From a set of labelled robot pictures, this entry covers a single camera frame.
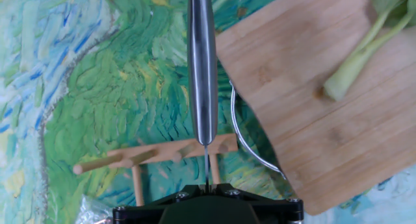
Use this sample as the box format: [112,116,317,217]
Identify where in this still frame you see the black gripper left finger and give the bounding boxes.
[112,184,207,224]

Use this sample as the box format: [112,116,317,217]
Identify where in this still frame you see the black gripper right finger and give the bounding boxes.
[209,183,305,224]

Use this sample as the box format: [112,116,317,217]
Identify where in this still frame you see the steel cleaver knife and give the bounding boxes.
[187,0,219,194]

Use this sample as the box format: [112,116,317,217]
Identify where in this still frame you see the green pakchoi with long stem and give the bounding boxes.
[323,0,416,102]

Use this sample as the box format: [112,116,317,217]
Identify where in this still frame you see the wooden peg dish rack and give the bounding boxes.
[72,132,239,207]

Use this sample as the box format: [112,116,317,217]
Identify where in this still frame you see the wooden cutting board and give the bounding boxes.
[215,0,416,216]

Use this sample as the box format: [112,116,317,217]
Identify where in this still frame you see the painted landscape tablecloth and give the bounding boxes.
[0,0,416,224]

